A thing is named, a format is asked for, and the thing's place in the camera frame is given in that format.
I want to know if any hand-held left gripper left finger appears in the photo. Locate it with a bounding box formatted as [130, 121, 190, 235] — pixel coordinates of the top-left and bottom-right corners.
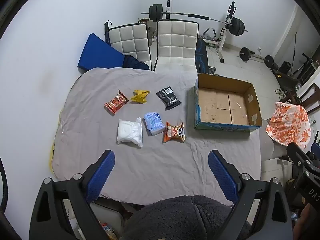
[29, 149, 118, 240]

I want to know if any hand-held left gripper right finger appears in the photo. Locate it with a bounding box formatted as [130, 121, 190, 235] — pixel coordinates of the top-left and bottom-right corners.
[208, 150, 293, 240]

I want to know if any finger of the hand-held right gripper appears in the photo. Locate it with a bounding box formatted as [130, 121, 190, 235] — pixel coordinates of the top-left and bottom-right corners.
[287, 142, 313, 167]

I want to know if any white soft packet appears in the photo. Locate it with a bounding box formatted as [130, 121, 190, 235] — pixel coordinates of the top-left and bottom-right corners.
[116, 117, 143, 148]

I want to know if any orange panda snack packet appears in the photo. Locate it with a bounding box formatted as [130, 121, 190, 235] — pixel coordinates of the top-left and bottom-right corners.
[162, 121, 186, 143]

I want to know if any cardboard box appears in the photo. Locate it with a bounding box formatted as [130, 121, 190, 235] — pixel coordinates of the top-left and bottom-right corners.
[194, 73, 262, 133]

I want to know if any red snack packet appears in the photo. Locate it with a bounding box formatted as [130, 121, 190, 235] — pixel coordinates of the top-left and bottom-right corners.
[104, 90, 129, 115]

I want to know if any light blue packet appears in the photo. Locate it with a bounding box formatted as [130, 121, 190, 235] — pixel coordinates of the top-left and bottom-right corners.
[143, 111, 166, 136]

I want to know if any yellow snack packet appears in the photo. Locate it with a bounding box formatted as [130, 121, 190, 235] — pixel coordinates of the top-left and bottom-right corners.
[131, 89, 151, 104]

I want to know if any black packet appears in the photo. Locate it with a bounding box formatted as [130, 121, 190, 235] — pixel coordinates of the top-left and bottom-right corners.
[156, 86, 181, 111]

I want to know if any person's right hand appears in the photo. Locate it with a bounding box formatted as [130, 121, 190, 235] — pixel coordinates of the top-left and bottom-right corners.
[293, 204, 320, 240]

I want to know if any orange white patterned cloth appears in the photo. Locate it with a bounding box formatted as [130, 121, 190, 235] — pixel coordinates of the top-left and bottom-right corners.
[266, 101, 312, 147]

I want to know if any grey table cloth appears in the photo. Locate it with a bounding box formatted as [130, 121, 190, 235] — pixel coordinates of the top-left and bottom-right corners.
[51, 67, 262, 205]

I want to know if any dark wooden chair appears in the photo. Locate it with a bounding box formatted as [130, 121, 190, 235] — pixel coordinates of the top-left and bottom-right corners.
[292, 82, 320, 115]

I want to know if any black exercise machine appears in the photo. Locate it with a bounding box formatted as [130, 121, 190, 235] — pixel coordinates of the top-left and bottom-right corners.
[272, 52, 320, 88]

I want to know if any black box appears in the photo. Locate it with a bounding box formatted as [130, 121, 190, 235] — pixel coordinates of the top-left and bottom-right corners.
[279, 61, 292, 74]

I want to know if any short barbell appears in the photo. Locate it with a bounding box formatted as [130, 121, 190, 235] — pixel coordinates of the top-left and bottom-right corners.
[239, 47, 274, 68]

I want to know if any dark blue cloth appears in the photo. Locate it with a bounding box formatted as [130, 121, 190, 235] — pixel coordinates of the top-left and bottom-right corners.
[122, 54, 150, 70]

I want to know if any blue cushion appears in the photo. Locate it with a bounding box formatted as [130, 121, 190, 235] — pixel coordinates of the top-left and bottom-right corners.
[77, 33, 128, 71]

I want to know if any black blue weight bench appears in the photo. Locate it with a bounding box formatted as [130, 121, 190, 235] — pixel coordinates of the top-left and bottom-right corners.
[195, 39, 209, 74]

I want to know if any white padded chair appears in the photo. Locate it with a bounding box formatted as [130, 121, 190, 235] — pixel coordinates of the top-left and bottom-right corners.
[108, 23, 153, 71]
[153, 19, 200, 74]

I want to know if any white barbell rack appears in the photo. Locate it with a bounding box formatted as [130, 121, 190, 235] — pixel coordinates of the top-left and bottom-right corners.
[164, 0, 238, 63]

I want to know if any long barbell with black plates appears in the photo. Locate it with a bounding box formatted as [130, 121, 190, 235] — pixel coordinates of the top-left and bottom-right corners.
[141, 4, 248, 36]

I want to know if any dark blue folded frame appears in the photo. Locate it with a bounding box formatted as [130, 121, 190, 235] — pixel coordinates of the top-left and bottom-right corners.
[104, 20, 113, 46]

